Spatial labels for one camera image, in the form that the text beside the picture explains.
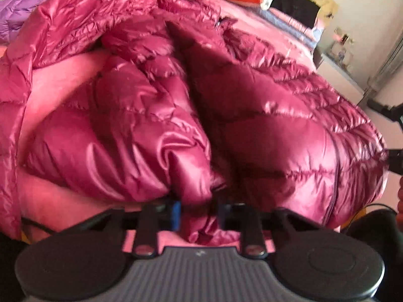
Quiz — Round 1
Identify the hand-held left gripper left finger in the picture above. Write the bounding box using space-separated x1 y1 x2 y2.
76 200 183 258

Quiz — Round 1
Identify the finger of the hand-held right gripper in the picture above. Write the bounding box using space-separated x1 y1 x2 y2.
386 148 403 175

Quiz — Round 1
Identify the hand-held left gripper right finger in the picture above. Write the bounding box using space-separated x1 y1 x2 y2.
217 201 318 260

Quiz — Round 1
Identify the magenta down jacket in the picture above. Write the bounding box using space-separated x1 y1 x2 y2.
0 0 391 249

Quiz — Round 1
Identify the person's right hand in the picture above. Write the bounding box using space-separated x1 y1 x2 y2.
397 176 403 224

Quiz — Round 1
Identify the black round object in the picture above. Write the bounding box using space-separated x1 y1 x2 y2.
346 206 403 249

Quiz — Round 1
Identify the metal stand pole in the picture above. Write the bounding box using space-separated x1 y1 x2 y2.
359 34 403 106

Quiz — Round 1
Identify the white nightstand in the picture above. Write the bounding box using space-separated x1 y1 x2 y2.
315 49 366 105

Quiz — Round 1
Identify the yellow wooden headboard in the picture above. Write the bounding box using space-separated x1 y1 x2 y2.
283 0 339 29

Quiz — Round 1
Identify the black cloth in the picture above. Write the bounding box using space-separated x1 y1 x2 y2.
270 0 322 29

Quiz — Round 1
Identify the purple down jacket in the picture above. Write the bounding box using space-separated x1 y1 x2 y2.
0 0 167 43

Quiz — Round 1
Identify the black cable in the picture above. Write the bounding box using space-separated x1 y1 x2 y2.
20 216 84 237

